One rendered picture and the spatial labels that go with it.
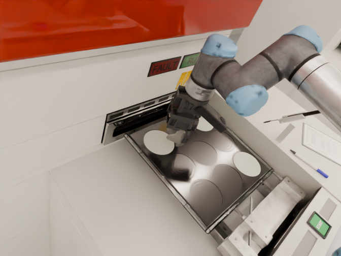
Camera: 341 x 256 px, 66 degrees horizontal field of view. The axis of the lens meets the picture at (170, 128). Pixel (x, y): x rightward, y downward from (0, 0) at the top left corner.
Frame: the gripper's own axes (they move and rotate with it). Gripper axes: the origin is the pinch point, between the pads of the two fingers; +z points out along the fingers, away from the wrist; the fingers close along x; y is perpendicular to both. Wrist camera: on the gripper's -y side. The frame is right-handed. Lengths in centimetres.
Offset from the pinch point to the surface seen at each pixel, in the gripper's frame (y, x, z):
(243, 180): -21.3, 8.3, 1.4
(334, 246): -152, -20, 91
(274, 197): -33.0, 10.9, 3.3
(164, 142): 4.8, 0.1, 1.3
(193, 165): -4.8, 6.5, 1.4
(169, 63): 9.8, -11.4, -19.6
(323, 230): -38.1, 24.5, -5.1
